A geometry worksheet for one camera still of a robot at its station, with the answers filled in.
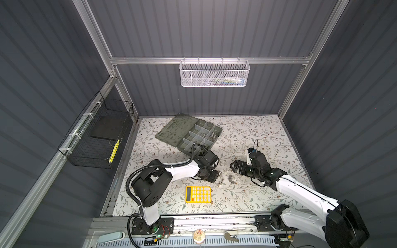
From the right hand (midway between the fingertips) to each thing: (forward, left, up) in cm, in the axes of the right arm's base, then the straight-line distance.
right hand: (237, 167), depth 84 cm
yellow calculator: (-12, +22, -7) cm, 26 cm away
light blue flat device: (-32, +61, -3) cm, 69 cm away
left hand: (-3, +12, -7) cm, 15 cm away
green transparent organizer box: (+32, +31, -7) cm, 46 cm away
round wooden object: (-31, +21, -7) cm, 38 cm away
